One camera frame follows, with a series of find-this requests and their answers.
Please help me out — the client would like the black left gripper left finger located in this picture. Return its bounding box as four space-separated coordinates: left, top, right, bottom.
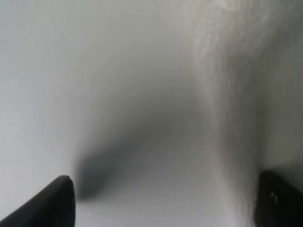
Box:
0 175 76 227

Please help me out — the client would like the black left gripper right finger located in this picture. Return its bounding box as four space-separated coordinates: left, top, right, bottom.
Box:
254 171 303 227

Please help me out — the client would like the white towel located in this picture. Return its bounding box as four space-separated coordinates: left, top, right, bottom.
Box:
182 0 303 227

